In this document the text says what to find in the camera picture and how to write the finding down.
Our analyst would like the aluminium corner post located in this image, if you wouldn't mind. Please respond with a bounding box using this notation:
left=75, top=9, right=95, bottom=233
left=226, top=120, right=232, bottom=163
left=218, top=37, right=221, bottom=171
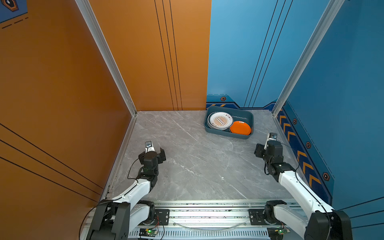
left=272, top=0, right=345, bottom=117
left=75, top=0, right=138, bottom=117

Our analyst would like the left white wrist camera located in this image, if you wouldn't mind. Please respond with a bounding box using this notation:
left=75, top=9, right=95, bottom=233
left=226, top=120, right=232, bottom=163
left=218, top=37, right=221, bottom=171
left=145, top=141, right=156, bottom=153

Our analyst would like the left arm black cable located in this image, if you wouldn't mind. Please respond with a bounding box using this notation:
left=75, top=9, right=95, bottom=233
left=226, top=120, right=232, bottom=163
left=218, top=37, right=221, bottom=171
left=78, top=157, right=145, bottom=240

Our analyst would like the green circuit board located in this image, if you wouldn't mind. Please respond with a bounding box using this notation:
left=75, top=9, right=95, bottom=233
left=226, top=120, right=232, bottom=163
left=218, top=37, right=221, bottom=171
left=138, top=228, right=159, bottom=240
left=267, top=228, right=291, bottom=240

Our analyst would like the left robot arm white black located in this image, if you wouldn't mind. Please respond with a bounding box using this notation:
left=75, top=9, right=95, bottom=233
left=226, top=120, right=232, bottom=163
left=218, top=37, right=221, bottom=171
left=86, top=141, right=167, bottom=240

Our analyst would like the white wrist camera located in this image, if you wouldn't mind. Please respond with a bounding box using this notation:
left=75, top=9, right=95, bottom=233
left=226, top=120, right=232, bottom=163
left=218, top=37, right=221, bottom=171
left=145, top=141, right=156, bottom=153
left=264, top=133, right=278, bottom=150

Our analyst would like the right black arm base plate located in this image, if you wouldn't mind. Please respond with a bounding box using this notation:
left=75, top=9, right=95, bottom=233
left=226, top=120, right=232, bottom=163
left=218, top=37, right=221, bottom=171
left=248, top=209, right=285, bottom=226

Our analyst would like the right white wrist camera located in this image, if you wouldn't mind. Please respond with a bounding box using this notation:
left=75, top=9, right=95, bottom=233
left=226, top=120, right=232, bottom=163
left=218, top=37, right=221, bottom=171
left=264, top=133, right=278, bottom=150

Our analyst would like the right aluminium corner post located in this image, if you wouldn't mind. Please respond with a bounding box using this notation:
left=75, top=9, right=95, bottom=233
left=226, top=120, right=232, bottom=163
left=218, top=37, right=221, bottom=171
left=272, top=0, right=345, bottom=117

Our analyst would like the aluminium frame rail front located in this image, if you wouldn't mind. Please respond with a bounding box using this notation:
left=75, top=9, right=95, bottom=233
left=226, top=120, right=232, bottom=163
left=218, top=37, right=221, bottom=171
left=77, top=199, right=343, bottom=240

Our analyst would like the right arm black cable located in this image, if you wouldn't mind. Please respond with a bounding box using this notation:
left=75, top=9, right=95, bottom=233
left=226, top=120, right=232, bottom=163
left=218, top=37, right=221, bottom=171
left=263, top=160, right=332, bottom=240

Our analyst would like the left aluminium corner post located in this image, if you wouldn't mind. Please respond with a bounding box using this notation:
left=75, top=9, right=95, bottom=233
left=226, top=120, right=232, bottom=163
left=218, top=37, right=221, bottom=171
left=75, top=0, right=138, bottom=117

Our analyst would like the left green circuit board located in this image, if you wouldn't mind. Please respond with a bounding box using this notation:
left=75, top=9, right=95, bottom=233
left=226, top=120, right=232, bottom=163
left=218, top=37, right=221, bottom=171
left=138, top=228, right=159, bottom=240

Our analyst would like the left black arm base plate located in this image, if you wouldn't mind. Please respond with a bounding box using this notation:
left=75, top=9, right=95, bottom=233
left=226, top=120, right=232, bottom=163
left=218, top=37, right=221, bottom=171
left=145, top=209, right=170, bottom=226

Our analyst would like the right green circuit board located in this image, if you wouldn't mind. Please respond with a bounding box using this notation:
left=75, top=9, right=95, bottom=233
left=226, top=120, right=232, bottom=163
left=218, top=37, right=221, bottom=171
left=267, top=228, right=291, bottom=240

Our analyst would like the white orange sunburst plate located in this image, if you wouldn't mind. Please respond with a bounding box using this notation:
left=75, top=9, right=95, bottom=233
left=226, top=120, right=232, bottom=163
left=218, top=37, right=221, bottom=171
left=208, top=111, right=234, bottom=130

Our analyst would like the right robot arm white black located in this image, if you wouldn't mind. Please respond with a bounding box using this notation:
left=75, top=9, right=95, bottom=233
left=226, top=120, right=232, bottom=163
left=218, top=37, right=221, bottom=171
left=254, top=139, right=353, bottom=240

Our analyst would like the teal plastic bin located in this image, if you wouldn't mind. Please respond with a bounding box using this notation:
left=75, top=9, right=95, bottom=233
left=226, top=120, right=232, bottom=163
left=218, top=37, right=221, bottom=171
left=204, top=106, right=254, bottom=140

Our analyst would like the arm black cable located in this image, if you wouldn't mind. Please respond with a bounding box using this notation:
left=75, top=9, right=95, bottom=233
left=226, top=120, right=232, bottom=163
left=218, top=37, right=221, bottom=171
left=78, top=157, right=145, bottom=240
left=263, top=160, right=332, bottom=240

